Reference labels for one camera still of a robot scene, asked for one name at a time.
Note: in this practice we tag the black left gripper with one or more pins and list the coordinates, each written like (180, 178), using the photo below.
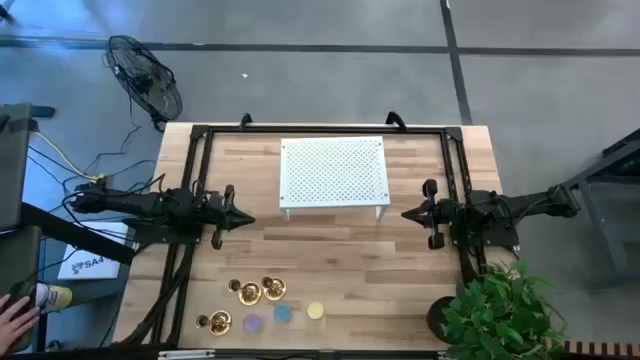
(220, 215)

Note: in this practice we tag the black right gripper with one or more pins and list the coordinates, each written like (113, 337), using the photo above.
(442, 215)

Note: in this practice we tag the gold candlestick holder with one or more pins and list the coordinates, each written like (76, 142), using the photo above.
(275, 289)
(220, 323)
(250, 293)

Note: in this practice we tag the blue candle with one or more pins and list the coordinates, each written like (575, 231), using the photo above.
(282, 313)

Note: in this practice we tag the purple candle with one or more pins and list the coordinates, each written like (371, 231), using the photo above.
(253, 323)

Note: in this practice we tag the yellow candle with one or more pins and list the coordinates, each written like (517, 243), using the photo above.
(315, 310)

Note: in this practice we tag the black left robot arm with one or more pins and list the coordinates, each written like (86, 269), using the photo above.
(125, 202)

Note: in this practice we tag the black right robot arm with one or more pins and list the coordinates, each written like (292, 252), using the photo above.
(510, 205)

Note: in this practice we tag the white perforated metal shelf riser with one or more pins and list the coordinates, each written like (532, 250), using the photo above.
(334, 172)

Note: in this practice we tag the black plant pot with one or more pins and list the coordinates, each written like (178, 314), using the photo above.
(436, 315)

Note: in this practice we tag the green leafy plant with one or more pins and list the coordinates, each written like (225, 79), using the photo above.
(500, 315)

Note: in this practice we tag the white printed cardboard box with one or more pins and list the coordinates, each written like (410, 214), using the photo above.
(92, 262)

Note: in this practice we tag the black stand beam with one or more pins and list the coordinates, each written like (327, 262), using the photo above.
(75, 235)

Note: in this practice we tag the black floor fan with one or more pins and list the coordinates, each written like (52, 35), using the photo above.
(145, 77)

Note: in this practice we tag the yellow and white spray can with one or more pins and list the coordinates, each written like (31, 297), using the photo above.
(52, 297)

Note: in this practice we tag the striped wooden slat bench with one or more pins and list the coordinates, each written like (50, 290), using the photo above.
(600, 347)

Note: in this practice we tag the dark grey panel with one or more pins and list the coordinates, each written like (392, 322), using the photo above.
(15, 260)
(12, 165)

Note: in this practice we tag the person's hand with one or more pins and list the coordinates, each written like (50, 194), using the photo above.
(15, 322)

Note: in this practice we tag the black metal table frame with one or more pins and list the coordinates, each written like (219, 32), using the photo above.
(325, 129)

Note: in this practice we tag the silver aluminium rail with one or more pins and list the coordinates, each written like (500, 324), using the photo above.
(185, 354)

